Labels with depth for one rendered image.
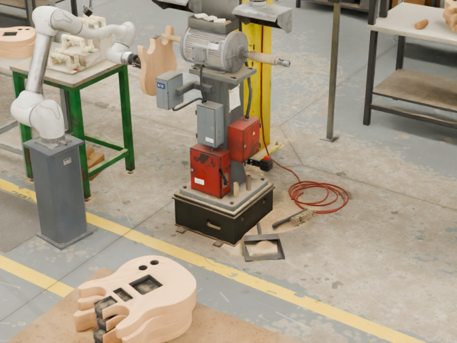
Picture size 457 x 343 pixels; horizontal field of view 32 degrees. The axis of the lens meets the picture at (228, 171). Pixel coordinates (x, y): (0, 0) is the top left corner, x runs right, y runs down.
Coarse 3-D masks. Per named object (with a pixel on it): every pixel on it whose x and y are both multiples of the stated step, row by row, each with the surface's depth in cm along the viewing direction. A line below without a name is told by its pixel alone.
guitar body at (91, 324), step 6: (84, 324) 310; (90, 324) 312; (96, 324) 312; (186, 324) 310; (78, 330) 311; (180, 330) 307; (186, 330) 311; (162, 336) 303; (168, 336) 304; (174, 336) 306; (96, 342) 302; (108, 342) 300; (114, 342) 302; (120, 342) 303; (150, 342) 301; (156, 342) 303
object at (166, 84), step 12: (168, 72) 495; (180, 72) 495; (156, 84) 489; (168, 84) 485; (180, 84) 496; (156, 96) 493; (168, 96) 488; (180, 96) 499; (168, 108) 492; (180, 108) 503
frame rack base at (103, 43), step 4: (88, 28) 579; (104, 36) 563; (108, 36) 567; (84, 40) 566; (92, 40) 562; (96, 40) 561; (100, 40) 560; (104, 40) 564; (108, 40) 568; (112, 40) 572; (92, 44) 564; (96, 44) 562; (100, 44) 561; (104, 44) 565; (108, 44) 569; (112, 44) 573; (100, 48) 562; (104, 48) 566; (100, 52) 563; (104, 52) 567; (104, 56) 568
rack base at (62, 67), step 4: (56, 64) 559; (60, 64) 559; (64, 64) 559; (72, 64) 559; (48, 68) 553; (52, 68) 552; (56, 68) 552; (60, 68) 552; (64, 68) 552; (76, 68) 552; (80, 68) 552; (84, 68) 553; (64, 72) 547; (68, 72) 545; (72, 72) 545; (76, 72) 546
